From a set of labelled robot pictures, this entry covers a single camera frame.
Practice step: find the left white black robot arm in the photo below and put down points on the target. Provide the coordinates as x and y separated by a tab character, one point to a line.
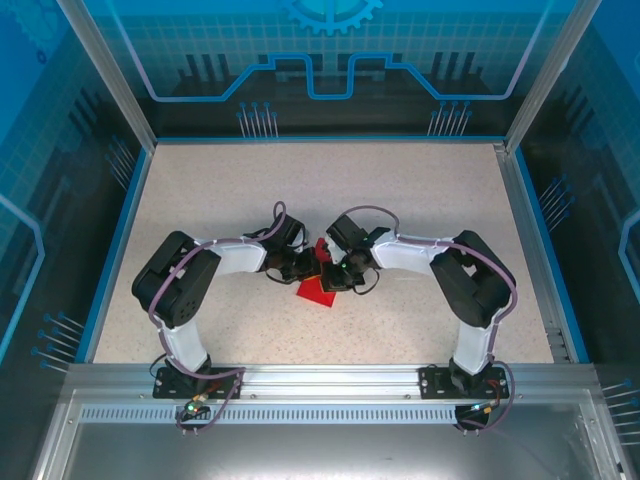
175	285

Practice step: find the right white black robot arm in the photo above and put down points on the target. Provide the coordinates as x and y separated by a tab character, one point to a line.
470	290

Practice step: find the grey metal tray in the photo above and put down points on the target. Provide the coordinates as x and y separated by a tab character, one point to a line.
320	450

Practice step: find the blue table edge strip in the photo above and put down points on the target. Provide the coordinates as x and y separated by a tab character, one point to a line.
117	250
533	200

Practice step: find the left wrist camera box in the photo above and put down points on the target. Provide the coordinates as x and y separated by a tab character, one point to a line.
289	230

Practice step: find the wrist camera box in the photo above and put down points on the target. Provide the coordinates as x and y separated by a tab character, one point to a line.
289	230
347	231

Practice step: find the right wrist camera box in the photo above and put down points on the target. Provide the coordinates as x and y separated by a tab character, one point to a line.
347	231

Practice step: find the aluminium mounting rail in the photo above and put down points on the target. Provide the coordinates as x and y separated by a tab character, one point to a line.
330	380

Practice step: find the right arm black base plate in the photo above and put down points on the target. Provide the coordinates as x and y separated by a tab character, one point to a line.
432	382

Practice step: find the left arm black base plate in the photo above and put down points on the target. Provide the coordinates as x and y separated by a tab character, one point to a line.
165	385

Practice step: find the aluminium side rail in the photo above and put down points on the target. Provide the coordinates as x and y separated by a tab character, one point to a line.
515	190

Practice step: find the aluminium frame post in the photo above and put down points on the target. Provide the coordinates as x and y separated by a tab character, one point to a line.
543	75
116	80

